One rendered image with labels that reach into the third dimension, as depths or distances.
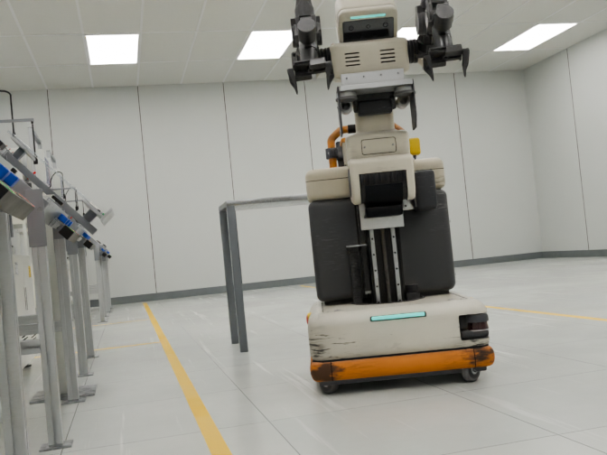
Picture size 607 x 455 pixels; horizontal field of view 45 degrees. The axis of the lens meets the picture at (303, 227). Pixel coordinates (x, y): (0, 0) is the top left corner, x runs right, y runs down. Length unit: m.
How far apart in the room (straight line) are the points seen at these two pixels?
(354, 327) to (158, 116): 8.35
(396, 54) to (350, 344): 1.02
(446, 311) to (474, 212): 9.15
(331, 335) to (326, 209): 0.55
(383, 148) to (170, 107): 8.19
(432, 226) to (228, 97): 8.11
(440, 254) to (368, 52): 0.81
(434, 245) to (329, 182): 0.47
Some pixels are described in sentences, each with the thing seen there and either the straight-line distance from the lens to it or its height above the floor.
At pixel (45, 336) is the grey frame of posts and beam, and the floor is 0.33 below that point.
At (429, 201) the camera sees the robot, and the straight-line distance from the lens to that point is 2.71.
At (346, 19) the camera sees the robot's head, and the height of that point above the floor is 1.28.
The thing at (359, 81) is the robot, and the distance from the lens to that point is 2.62.
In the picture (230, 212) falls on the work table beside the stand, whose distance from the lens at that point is 3.89.
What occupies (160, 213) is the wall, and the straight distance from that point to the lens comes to 10.45.
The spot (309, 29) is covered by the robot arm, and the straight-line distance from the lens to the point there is 2.34.
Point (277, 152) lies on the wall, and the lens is 10.75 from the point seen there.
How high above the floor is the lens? 0.51
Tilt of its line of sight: 2 degrees up
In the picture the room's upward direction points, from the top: 6 degrees counter-clockwise
